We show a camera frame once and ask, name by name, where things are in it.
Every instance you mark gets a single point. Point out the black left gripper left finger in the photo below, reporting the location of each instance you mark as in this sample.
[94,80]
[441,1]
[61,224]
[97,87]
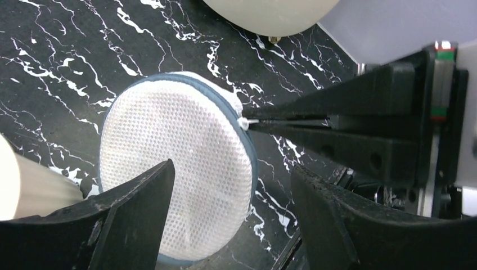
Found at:
[118,229]

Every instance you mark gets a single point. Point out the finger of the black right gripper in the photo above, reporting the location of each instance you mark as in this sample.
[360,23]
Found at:
[386,90]

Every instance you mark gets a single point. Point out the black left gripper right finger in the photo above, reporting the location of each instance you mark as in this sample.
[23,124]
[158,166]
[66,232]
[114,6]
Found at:
[342,230]

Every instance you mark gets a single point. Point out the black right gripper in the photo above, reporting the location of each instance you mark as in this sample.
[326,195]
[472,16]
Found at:
[446,76]

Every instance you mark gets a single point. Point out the white mesh bag blue zipper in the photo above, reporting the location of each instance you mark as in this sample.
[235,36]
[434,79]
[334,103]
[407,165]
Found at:
[183,117]

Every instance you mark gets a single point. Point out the cream plastic laundry basket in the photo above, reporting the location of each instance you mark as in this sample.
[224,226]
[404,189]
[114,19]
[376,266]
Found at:
[28,188]

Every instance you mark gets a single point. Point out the white cylindrical drum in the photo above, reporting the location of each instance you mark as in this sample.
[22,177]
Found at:
[273,18]

